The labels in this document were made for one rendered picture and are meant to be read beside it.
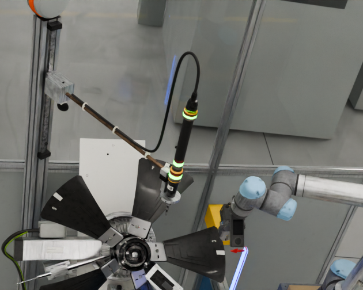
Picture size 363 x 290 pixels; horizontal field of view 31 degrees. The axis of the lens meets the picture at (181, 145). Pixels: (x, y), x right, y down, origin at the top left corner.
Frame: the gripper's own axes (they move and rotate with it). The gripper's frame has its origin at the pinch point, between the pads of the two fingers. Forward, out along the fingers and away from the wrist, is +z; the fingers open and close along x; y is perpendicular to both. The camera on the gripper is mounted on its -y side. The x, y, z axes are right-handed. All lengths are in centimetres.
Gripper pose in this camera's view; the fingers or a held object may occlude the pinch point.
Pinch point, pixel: (225, 240)
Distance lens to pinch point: 242.8
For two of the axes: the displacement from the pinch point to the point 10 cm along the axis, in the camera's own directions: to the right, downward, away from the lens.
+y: -1.1, -8.2, 5.6
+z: -2.4, 5.7, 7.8
